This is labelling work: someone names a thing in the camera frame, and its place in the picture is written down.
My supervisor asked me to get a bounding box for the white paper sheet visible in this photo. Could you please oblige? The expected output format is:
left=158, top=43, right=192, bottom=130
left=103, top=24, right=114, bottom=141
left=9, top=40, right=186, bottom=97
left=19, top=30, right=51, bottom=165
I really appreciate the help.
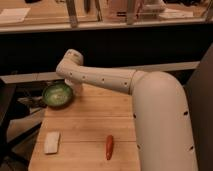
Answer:
left=0, top=8, right=30, bottom=24

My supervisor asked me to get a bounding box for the green ceramic bowl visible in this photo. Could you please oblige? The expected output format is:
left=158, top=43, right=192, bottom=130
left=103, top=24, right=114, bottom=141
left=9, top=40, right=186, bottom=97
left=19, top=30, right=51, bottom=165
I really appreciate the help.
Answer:
left=42, top=83, right=73, bottom=108

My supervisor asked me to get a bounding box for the white sponge block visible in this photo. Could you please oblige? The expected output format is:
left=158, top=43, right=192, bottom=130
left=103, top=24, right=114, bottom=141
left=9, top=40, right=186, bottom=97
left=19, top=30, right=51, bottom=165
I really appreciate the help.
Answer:
left=44, top=132, right=60, bottom=154

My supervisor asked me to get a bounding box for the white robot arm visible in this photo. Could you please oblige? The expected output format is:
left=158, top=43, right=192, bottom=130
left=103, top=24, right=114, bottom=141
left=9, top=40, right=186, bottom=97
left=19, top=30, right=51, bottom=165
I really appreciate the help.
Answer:
left=56, top=49, right=199, bottom=171

